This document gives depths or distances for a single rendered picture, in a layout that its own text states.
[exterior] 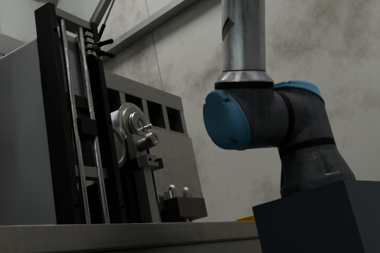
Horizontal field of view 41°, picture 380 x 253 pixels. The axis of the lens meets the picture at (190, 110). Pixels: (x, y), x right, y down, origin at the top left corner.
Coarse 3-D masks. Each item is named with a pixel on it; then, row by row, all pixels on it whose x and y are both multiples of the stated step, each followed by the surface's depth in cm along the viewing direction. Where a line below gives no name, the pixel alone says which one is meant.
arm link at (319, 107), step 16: (304, 80) 104; (288, 96) 101; (304, 96) 102; (320, 96) 104; (288, 112) 98; (304, 112) 100; (320, 112) 102; (288, 128) 98; (304, 128) 100; (320, 128) 100; (288, 144) 101
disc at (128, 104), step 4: (124, 104) 150; (128, 104) 152; (132, 104) 153; (120, 108) 148; (124, 108) 149; (136, 108) 155; (120, 112) 147; (120, 116) 146; (144, 116) 157; (120, 120) 146; (120, 124) 145; (148, 124) 157; (120, 128) 145; (124, 132) 145; (148, 132) 156; (124, 136) 145
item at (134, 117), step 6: (132, 114) 149; (138, 114) 151; (132, 120) 147; (138, 120) 150; (144, 120) 152; (132, 126) 147; (138, 126) 148; (132, 132) 148; (138, 132) 148; (144, 132) 150
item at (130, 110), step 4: (128, 108) 150; (132, 108) 152; (124, 112) 148; (128, 112) 149; (132, 112) 151; (140, 112) 155; (124, 116) 147; (124, 120) 146; (124, 124) 146; (124, 128) 146; (128, 128) 147; (128, 132) 146; (144, 136) 152
